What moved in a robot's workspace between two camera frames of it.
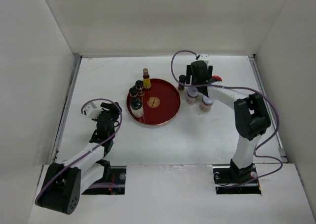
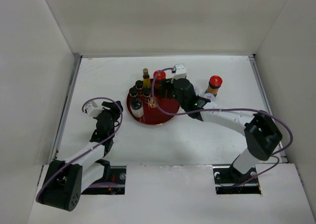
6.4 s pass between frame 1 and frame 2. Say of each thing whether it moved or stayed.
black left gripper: stayed
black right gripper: moved
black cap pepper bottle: stayed
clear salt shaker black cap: stayed
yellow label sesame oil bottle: stayed
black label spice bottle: moved
